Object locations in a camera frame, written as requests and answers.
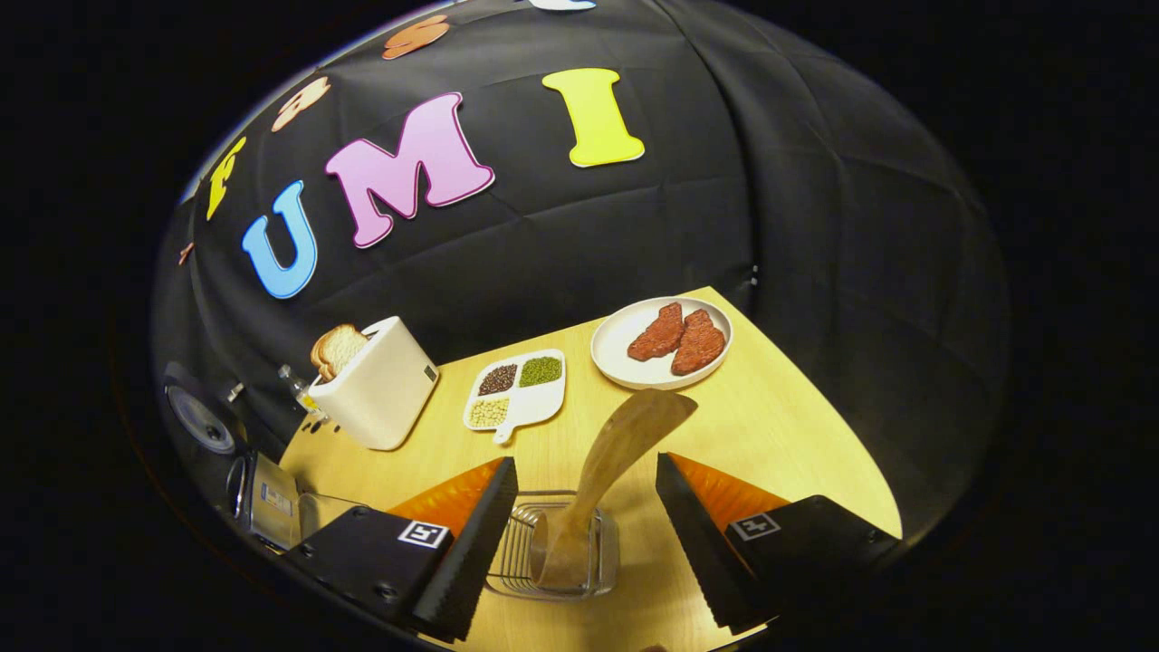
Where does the red meat piece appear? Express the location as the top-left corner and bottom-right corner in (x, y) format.
(672, 310), (727, 376)
(627, 303), (685, 361)

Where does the toasted bread slice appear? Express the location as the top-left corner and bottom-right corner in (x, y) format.
(311, 324), (369, 381)

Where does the white divided dish of beans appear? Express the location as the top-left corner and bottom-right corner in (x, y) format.
(464, 349), (567, 445)

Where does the wire chopstick holder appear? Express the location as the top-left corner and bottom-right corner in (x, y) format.
(484, 492), (621, 600)

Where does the wooden spoon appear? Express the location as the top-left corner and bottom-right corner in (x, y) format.
(534, 389), (698, 590)

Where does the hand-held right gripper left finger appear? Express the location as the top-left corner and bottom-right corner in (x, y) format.
(281, 457), (519, 644)

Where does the white round plate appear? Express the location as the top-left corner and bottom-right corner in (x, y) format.
(591, 297), (733, 390)

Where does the black backdrop cloth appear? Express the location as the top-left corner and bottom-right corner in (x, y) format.
(152, 0), (1011, 544)

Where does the grey silver rice cooker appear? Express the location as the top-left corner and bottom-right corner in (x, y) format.
(163, 362), (304, 551)

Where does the small clear glass bottle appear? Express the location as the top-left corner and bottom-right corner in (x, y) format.
(276, 362), (322, 419)

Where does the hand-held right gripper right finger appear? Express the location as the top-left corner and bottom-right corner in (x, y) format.
(656, 453), (902, 635)

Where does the white toaster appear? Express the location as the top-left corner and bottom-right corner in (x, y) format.
(308, 317), (440, 451)

